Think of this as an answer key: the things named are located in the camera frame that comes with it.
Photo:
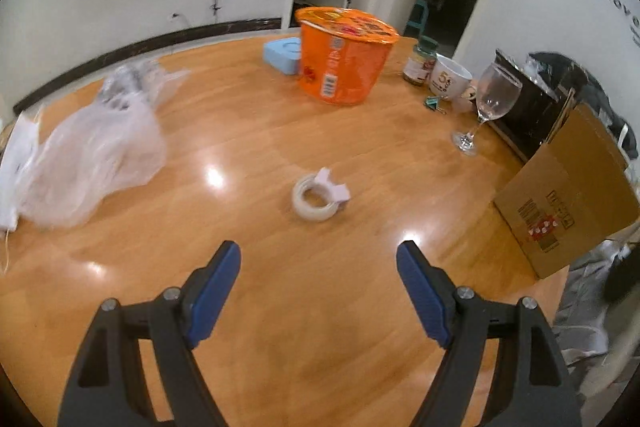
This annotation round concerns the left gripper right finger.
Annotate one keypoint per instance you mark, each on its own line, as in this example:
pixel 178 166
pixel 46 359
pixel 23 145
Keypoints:
pixel 530 386

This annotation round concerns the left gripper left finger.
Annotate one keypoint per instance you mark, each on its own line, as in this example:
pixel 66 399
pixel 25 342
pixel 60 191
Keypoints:
pixel 107 387

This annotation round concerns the grey star blanket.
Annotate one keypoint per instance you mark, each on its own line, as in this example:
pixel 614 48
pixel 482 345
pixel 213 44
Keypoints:
pixel 599 301

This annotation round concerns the brown cardboard box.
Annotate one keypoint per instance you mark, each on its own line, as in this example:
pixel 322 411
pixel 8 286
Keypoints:
pixel 570 196

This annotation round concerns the white papers stack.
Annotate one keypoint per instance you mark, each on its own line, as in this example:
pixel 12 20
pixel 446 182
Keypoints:
pixel 20 149

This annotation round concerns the clear plastic bag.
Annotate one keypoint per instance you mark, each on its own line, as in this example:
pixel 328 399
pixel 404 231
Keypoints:
pixel 113 144

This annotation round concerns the white tape dispenser roll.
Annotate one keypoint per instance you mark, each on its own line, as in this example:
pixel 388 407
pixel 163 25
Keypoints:
pixel 333 196

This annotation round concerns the clear wine glass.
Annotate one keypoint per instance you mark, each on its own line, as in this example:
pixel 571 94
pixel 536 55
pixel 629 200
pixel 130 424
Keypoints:
pixel 495 95

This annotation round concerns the black jacket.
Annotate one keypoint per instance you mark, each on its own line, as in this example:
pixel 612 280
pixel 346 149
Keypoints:
pixel 558 71

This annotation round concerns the green binder clip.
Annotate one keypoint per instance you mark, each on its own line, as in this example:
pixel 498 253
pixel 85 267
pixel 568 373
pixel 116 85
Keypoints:
pixel 433 103

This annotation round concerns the white ceramic mug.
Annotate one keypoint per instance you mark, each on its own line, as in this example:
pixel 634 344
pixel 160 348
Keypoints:
pixel 449 79

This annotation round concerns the glass jar green lid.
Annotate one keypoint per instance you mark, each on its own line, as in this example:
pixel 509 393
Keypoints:
pixel 421 62

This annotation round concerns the light blue square box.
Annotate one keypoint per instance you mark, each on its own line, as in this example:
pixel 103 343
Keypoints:
pixel 283 54

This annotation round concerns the green plastic stool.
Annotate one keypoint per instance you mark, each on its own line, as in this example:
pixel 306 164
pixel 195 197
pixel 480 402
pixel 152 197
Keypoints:
pixel 417 20

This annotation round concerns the orange instant noodle bowl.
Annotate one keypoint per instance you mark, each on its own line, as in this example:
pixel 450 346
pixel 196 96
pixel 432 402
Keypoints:
pixel 342 53

